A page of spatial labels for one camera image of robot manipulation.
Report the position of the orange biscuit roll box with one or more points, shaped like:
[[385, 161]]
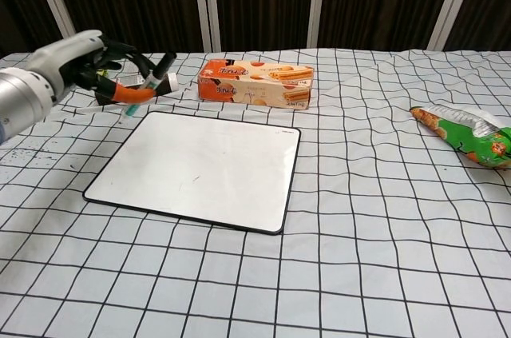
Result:
[[255, 84]]

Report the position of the white drawing board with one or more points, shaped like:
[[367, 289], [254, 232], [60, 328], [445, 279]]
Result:
[[199, 170]]

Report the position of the white black checkered tablecloth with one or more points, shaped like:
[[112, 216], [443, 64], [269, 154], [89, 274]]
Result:
[[359, 234]]

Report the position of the yellow tennis ball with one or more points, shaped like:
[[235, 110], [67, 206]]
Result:
[[102, 72]]

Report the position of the green orange snack bag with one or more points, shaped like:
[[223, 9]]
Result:
[[463, 134]]

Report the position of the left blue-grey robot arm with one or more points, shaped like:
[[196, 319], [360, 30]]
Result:
[[20, 102]]

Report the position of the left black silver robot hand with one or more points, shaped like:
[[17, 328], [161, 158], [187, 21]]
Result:
[[64, 56]]

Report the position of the brown bottle with white cap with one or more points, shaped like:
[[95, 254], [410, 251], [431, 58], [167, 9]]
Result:
[[172, 81]]

